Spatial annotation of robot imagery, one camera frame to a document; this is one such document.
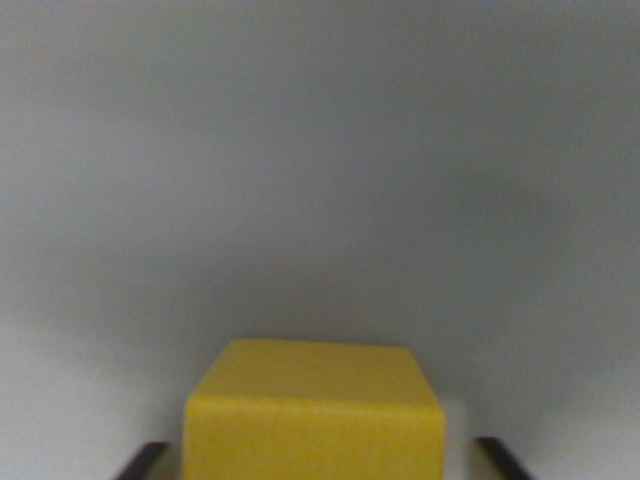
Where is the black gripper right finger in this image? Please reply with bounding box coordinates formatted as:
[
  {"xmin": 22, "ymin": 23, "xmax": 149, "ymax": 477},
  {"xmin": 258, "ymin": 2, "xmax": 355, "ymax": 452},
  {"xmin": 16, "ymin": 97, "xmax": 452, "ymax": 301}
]
[{"xmin": 472, "ymin": 436, "xmax": 540, "ymax": 480}]

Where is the yellow cube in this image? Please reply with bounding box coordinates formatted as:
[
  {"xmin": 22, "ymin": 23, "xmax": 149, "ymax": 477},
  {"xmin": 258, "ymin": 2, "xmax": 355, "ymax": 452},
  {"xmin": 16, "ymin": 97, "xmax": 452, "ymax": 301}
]
[{"xmin": 182, "ymin": 338, "xmax": 447, "ymax": 480}]

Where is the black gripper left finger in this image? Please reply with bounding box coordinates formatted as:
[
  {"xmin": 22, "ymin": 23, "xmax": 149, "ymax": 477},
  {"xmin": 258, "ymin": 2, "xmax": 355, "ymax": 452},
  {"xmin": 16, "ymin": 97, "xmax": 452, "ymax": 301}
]
[{"xmin": 112, "ymin": 441, "xmax": 171, "ymax": 480}]

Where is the grey plastic bin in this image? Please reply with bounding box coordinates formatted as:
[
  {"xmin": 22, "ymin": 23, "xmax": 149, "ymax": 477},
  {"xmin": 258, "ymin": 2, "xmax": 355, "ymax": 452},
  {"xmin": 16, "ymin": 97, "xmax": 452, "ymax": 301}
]
[{"xmin": 0, "ymin": 0, "xmax": 640, "ymax": 480}]

